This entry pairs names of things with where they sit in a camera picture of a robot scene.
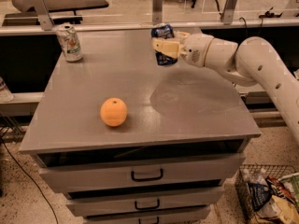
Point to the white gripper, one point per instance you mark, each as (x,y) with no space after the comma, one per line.
(198,48)

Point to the blue pepsi can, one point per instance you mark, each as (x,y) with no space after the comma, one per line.
(164,31)

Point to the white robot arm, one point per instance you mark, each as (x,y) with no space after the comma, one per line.
(254,61)

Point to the white green soda can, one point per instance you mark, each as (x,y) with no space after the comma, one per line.
(68,39)

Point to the orange fruit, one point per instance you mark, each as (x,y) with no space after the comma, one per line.
(113,112)

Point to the grey drawer cabinet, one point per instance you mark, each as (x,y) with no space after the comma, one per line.
(172,112)

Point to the top grey drawer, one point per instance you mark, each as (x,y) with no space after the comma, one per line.
(98,176)

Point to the grey drawer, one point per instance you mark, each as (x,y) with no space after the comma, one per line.
(166,216)
(151,201)
(98,176)

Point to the middle grey drawer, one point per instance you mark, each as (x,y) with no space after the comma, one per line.
(151,201)

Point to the dark blue snack bag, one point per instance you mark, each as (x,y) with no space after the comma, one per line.
(260,195)

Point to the bottom grey drawer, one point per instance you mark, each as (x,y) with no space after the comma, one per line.
(166,216)

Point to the clear plastic bottle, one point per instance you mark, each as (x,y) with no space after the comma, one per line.
(5,93)

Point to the yellow snack bag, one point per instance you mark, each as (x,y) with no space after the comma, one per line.
(280,209)

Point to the middle metal bracket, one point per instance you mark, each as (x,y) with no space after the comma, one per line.
(157,11)

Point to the metal bracket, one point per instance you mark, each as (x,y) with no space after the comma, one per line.
(227,15)
(44,19)
(157,11)

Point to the right metal bracket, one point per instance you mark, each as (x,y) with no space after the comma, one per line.
(227,15)

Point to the left metal bracket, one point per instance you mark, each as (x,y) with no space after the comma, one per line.
(44,19)

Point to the wire basket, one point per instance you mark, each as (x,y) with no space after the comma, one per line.
(244,195)

